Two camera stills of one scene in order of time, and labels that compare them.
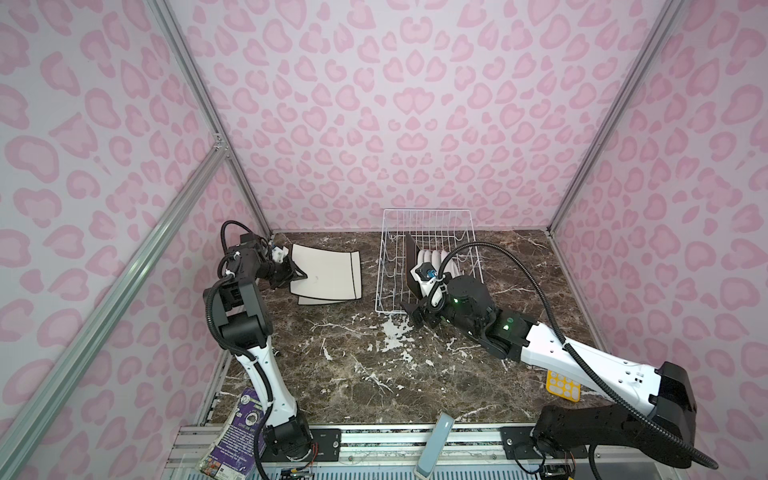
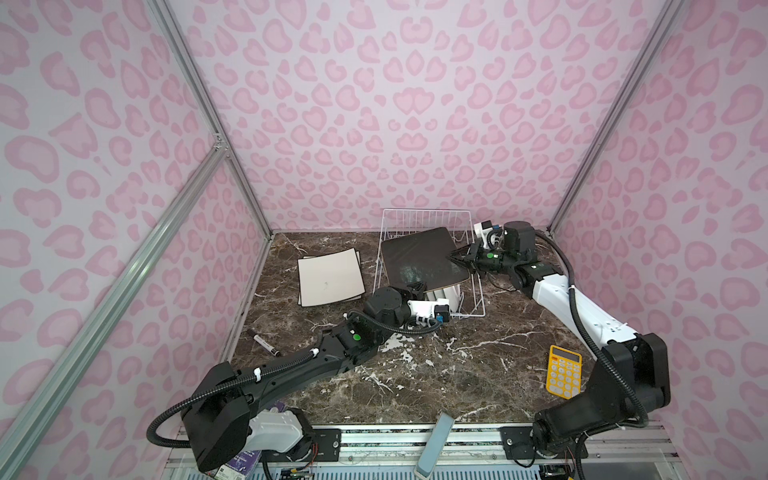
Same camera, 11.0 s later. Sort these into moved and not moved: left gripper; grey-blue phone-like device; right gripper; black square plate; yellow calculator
Moved: right gripper; left gripper; black square plate
Not moved: grey-blue phone-like device; yellow calculator
